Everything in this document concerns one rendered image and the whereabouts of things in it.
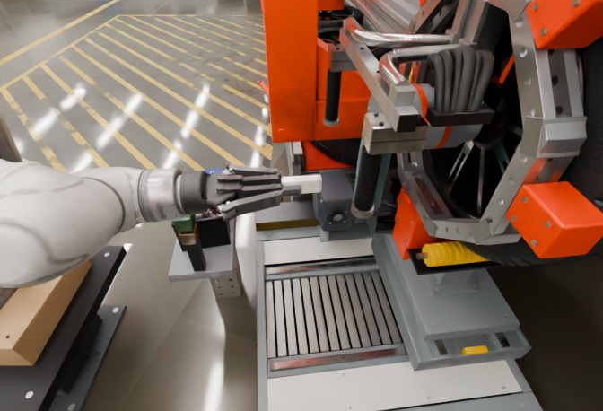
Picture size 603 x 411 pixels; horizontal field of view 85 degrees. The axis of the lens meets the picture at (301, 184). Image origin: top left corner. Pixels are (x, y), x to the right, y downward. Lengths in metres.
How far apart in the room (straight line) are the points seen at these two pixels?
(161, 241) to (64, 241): 1.27
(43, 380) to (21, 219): 0.77
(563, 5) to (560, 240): 0.30
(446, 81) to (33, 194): 0.53
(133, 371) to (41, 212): 1.03
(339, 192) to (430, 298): 0.46
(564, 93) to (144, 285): 1.47
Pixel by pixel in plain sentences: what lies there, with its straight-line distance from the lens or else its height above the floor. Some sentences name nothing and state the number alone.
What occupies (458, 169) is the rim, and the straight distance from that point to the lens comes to 0.96.
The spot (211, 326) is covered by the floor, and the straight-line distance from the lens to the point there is 1.39.
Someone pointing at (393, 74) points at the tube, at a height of 1.01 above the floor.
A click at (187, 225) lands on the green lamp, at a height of 0.64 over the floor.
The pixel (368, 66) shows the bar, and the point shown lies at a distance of 0.65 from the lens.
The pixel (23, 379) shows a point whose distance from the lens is 1.19.
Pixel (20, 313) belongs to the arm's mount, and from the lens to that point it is 1.17.
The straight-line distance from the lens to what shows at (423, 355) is 1.20.
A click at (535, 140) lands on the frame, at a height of 0.95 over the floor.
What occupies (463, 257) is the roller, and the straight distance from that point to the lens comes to 0.95.
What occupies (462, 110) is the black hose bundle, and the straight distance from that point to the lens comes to 0.53.
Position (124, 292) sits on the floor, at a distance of 1.59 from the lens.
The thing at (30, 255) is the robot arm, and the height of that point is 0.94.
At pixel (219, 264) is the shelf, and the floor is 0.45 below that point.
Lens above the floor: 1.21
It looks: 41 degrees down
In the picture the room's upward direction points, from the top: straight up
